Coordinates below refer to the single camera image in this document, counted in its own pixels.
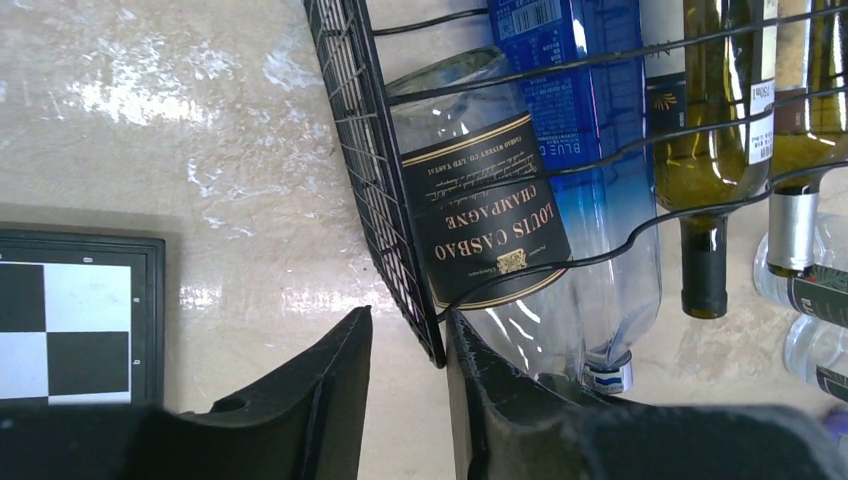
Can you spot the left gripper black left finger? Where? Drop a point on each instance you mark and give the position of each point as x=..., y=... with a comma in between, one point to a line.
x=302, y=420

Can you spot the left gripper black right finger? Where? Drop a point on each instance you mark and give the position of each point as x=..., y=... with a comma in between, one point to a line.
x=505, y=425

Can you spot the clear glass bottle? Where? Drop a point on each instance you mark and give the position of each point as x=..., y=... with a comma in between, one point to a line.
x=490, y=227

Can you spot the dark wine bottle Negroamaro label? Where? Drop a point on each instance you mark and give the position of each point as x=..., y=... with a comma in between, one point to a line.
x=709, y=98

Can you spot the olive wine bottle brown label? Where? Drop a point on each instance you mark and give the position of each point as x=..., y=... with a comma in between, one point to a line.
x=811, y=118

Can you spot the black white chessboard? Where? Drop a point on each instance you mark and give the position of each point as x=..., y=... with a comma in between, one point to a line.
x=82, y=318

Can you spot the black wire wine rack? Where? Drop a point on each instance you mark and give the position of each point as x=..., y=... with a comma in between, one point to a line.
x=361, y=107

